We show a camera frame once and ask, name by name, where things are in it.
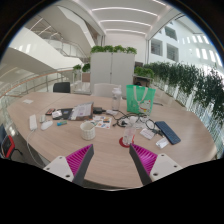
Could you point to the clear plastic water bottle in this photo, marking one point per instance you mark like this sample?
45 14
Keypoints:
128 134

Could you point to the white paper slip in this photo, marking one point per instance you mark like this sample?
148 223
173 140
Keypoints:
27 101

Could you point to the flat round red coaster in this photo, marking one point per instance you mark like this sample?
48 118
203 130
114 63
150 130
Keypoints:
122 144

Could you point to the small black box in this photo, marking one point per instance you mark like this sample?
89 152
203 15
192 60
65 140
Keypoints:
98 110

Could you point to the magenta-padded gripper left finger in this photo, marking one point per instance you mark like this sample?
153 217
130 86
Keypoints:
78 160

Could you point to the dark blue keyboard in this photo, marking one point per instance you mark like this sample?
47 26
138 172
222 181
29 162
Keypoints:
167 131

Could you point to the open white booklet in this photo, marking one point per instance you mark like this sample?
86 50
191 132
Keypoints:
81 111

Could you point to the low planter with plants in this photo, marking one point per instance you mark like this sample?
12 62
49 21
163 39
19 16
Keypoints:
81 68

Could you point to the red black office chair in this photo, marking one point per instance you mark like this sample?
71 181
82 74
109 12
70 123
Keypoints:
7 146

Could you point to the colourful sticker sheet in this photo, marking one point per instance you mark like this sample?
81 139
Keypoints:
102 122

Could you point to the white printed card packet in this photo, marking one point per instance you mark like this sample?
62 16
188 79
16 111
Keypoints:
146 133

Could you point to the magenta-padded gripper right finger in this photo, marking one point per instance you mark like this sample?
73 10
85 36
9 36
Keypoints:
146 160

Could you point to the small clear plastic packet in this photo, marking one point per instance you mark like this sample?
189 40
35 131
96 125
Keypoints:
162 142

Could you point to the green tote bag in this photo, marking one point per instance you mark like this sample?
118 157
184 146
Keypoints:
135 100

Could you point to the long green plant hedge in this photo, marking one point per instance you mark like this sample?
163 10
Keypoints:
186 78

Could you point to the white cabinet with plants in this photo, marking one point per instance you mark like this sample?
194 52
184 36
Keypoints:
111 70

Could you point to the ceiling light strips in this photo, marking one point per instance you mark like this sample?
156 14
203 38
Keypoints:
126 20

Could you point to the white chair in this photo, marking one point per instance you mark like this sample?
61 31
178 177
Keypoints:
104 90

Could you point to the tall clear white-lidded bottle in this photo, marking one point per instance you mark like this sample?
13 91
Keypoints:
116 99

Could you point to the black flat case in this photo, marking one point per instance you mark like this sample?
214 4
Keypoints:
63 112

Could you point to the small green blue packet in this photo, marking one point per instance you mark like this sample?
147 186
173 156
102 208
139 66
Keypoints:
61 123

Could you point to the white grid-pattern mug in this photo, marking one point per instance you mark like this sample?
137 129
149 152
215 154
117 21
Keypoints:
87 130

